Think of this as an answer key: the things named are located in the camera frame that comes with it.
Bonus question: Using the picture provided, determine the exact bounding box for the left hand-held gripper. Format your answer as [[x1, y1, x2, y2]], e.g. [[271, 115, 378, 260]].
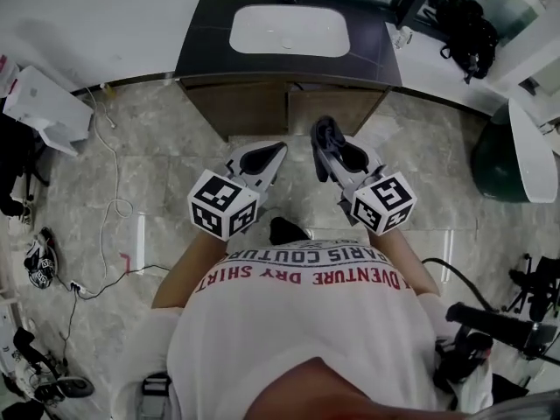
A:
[[187, 140, 290, 242]]

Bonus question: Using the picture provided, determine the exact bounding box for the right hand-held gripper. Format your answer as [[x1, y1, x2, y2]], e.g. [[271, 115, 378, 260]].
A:
[[313, 136, 417, 235]]

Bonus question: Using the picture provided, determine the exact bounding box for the dark grey cloth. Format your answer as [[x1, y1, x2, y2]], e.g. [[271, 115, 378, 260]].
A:
[[309, 115, 349, 184]]

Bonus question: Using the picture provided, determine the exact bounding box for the person's left forearm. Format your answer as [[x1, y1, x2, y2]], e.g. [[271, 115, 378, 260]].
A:
[[150, 234, 228, 310]]

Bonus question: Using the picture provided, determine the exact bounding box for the person's right forearm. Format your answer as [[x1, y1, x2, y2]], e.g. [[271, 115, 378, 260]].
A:
[[375, 227, 441, 297]]

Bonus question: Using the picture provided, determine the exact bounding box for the wooden vanity with black top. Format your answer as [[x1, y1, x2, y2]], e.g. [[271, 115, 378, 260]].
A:
[[174, 0, 403, 142]]

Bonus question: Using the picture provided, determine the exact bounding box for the person's black shoe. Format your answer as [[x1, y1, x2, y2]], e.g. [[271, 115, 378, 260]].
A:
[[269, 216, 310, 247]]

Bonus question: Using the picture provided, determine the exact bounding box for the white window ledge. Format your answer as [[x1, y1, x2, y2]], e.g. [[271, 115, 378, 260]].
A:
[[384, 19, 513, 117]]

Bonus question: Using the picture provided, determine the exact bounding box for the clear plastic bottle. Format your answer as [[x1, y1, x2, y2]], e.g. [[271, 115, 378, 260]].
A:
[[392, 26, 413, 51]]

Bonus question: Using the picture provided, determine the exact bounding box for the white sink basin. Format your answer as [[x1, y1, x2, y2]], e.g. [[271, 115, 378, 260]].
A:
[[229, 5, 351, 59]]

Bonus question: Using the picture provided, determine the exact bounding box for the person's white printed t-shirt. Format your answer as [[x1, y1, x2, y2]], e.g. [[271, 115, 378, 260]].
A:
[[126, 236, 494, 420]]

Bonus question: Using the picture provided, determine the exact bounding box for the black backpack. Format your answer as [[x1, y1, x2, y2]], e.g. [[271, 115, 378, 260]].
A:
[[439, 0, 500, 85]]

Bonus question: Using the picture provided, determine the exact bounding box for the white table with green base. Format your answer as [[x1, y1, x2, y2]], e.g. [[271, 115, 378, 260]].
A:
[[471, 97, 559, 205]]

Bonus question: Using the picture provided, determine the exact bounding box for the white desk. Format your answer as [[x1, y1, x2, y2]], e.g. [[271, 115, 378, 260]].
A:
[[2, 65, 95, 157]]

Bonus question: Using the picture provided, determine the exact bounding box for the black tripod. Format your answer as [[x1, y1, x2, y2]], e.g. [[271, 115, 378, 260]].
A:
[[502, 254, 560, 323]]

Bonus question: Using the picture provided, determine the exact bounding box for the person's chin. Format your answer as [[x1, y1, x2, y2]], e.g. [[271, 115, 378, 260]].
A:
[[255, 356, 469, 420]]

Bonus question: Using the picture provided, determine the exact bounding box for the spare gripper on floor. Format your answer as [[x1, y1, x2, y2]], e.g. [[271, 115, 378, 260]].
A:
[[24, 227, 58, 289]]

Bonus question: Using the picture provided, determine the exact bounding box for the white jug with red label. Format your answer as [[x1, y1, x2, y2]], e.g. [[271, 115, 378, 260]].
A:
[[0, 54, 21, 100]]

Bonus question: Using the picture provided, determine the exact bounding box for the black floor equipment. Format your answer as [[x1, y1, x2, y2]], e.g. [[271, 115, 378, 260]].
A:
[[12, 325, 95, 404]]

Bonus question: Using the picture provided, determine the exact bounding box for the white cable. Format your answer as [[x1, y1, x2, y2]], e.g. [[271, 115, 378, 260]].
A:
[[85, 86, 135, 275]]

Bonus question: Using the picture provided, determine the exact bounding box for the thick black cable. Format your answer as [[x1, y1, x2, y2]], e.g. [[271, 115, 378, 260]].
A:
[[422, 257, 495, 312]]

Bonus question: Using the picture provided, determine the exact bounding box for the thin black cable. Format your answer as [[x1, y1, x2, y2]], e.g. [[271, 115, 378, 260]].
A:
[[60, 263, 172, 354]]

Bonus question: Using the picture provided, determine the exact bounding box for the grey shoulder strap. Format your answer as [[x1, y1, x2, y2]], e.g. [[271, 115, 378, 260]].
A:
[[140, 374, 172, 420]]

